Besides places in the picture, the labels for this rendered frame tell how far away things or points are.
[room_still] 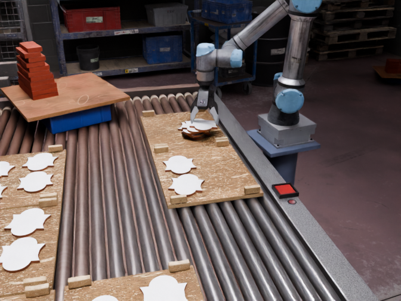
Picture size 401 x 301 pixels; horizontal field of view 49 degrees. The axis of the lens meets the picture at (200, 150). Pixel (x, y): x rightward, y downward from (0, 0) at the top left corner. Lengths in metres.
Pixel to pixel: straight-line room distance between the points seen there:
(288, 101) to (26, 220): 1.11
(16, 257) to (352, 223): 2.32
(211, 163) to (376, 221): 1.73
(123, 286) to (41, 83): 1.30
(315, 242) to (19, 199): 1.01
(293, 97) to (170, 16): 4.25
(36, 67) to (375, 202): 2.46
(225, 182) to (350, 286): 0.60
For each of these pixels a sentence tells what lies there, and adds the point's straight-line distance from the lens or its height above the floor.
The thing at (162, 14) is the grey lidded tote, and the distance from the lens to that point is 5.93.
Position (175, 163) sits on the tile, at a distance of 1.75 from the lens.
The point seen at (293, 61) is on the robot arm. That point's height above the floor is 1.30.
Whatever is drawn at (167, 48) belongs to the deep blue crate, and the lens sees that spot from 6.05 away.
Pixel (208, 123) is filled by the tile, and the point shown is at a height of 1.00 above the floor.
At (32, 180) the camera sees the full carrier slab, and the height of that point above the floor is 0.95.
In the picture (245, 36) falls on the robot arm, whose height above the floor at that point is 1.37.
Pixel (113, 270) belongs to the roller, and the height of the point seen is 0.92.
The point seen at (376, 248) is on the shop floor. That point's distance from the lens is 3.01.
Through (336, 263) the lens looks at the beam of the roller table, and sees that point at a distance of 1.37.
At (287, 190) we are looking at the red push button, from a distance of 1.63.
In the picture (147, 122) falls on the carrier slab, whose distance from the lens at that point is 2.16.
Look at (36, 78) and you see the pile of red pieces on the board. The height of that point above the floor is 1.14.
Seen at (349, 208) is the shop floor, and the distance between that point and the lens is 3.32.
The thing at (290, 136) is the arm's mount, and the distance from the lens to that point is 2.07.
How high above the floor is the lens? 1.78
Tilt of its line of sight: 27 degrees down
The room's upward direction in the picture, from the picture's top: straight up
